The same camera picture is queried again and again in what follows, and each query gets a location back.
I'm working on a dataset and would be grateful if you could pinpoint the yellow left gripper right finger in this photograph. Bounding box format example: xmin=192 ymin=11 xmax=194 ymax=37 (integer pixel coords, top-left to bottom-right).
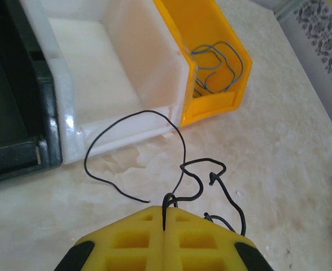
xmin=165 ymin=207 xmax=274 ymax=271

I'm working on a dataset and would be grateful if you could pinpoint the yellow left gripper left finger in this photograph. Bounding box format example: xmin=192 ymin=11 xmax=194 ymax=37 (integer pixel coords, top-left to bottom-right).
xmin=54 ymin=205 xmax=165 ymax=271

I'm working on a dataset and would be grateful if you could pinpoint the thin black cable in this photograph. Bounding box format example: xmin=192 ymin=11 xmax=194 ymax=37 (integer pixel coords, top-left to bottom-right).
xmin=84 ymin=110 xmax=187 ymax=235
xmin=165 ymin=158 xmax=246 ymax=237

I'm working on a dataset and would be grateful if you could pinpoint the white plastic bin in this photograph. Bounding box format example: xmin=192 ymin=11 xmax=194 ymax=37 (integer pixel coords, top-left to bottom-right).
xmin=19 ymin=0 xmax=198 ymax=166

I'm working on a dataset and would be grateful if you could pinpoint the black plastic bin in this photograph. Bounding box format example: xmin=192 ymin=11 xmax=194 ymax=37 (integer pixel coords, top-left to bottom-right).
xmin=0 ymin=0 xmax=64 ymax=187

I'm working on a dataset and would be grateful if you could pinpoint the yellow plastic bin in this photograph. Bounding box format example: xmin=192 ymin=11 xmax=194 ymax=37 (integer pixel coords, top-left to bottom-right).
xmin=153 ymin=0 xmax=254 ymax=128

